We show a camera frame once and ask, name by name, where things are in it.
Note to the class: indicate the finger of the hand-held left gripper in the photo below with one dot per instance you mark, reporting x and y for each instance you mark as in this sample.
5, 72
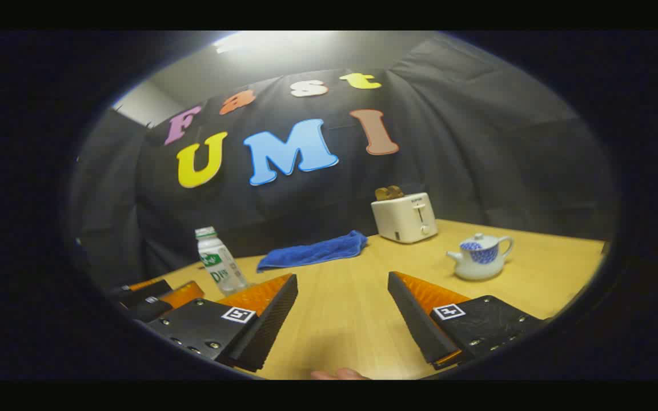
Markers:
143, 292
152, 311

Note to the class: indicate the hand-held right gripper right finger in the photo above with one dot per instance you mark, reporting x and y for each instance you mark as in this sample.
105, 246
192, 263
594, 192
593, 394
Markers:
417, 325

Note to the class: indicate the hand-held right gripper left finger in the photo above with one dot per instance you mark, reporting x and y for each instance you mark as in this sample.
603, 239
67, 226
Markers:
260, 331

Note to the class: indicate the white green-label water bottle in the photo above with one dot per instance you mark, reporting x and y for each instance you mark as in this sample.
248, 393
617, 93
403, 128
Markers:
217, 257

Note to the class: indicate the white blue teacup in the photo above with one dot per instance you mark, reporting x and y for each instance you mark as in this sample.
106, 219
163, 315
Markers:
477, 265

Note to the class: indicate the blue towel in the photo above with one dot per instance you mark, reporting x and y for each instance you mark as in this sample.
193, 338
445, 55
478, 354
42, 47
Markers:
312, 251

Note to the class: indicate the white toaster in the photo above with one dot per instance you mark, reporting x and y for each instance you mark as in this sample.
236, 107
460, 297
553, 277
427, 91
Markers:
400, 220

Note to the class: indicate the brown toast slice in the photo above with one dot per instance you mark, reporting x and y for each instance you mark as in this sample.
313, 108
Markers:
382, 194
396, 192

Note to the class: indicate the black backdrop cloth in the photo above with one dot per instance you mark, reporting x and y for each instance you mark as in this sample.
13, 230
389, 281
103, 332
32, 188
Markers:
477, 142

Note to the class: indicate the ceiling light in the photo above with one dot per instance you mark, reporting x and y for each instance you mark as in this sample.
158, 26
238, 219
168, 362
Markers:
232, 43

